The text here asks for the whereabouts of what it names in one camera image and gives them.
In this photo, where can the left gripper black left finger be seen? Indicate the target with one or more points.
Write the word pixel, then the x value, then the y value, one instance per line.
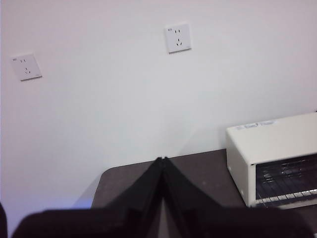
pixel 143 193

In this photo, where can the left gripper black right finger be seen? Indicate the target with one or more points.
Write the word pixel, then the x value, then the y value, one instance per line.
pixel 183 193

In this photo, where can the cream toaster oven body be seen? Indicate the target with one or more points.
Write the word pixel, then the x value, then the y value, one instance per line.
pixel 272 141

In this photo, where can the white wall socket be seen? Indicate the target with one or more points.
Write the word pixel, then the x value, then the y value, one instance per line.
pixel 178 39
pixel 26 67

